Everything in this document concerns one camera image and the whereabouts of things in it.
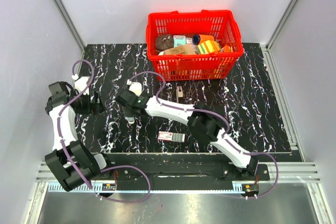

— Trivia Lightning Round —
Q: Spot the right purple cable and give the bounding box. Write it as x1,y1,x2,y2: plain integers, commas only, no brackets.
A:
127,71,279,199

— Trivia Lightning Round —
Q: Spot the brown round item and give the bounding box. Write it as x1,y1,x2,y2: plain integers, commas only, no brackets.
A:
155,34,174,51

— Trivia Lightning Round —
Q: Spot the brown cardboard box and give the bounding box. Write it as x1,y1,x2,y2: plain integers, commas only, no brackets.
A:
159,44,195,56

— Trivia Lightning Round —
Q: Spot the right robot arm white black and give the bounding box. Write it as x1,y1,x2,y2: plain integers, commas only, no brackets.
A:
115,81,259,180

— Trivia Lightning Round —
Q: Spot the yellow green striped package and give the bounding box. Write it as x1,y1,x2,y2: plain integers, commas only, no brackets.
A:
197,40,221,54

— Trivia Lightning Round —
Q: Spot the red plastic basket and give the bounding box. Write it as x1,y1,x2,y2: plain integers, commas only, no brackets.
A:
146,10,244,81

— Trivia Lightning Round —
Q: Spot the red white staple box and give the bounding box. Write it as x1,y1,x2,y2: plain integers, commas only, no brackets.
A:
157,131,185,143

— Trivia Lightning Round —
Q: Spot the light blue stapler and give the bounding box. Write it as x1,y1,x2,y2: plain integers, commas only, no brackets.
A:
127,117,135,124

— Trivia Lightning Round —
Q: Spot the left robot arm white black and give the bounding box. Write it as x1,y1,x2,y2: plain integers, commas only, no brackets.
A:
45,75,114,191

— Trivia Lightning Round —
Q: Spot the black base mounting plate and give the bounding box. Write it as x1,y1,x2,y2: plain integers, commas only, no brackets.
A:
104,153,270,182

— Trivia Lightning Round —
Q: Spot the orange bottle blue cap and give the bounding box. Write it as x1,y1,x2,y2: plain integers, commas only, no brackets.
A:
192,34,215,45

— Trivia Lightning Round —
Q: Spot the teal small box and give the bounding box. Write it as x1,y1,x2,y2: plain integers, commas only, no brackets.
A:
173,35,186,47

